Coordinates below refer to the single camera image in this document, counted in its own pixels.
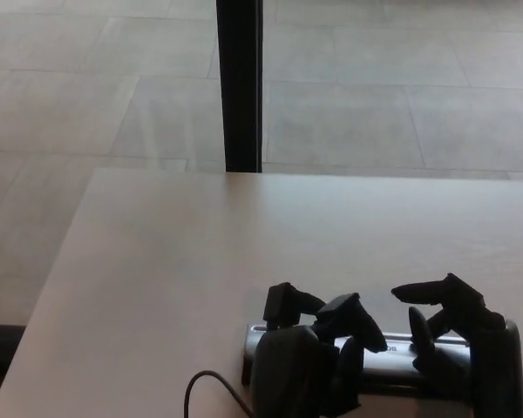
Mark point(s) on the black vertical post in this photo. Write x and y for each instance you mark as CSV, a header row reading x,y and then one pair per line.
x,y
240,87

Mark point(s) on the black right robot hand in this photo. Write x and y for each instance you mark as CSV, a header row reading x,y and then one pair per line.
x,y
497,361

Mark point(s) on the silver Bostitch three-hole punch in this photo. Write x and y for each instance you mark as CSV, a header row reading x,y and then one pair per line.
x,y
392,363

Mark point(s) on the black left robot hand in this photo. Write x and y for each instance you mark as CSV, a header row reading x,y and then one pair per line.
x,y
287,366

